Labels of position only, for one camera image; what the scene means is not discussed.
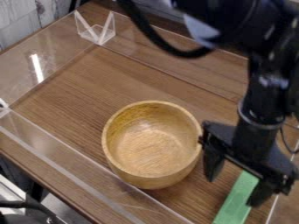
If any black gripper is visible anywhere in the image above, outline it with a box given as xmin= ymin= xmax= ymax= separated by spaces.
xmin=199 ymin=99 xmax=299 ymax=207

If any green rectangular block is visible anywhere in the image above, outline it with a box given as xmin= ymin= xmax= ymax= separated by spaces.
xmin=212 ymin=171 xmax=258 ymax=224

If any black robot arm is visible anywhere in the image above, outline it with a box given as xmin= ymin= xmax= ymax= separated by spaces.
xmin=171 ymin=0 xmax=299 ymax=207

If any brown wooden bowl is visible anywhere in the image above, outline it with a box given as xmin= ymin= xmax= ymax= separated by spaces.
xmin=102 ymin=101 xmax=202 ymax=189

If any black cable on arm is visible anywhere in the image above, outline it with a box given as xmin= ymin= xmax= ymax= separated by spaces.
xmin=116 ymin=0 xmax=215 ymax=60

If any black metal frame piece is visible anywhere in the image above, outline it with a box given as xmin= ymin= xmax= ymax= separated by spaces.
xmin=24 ymin=193 xmax=60 ymax=224

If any black cable lower left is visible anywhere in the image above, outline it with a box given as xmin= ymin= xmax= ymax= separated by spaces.
xmin=0 ymin=200 xmax=56 ymax=220

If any clear acrylic corner bracket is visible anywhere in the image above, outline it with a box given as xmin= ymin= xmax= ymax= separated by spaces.
xmin=74 ymin=10 xmax=116 ymax=46

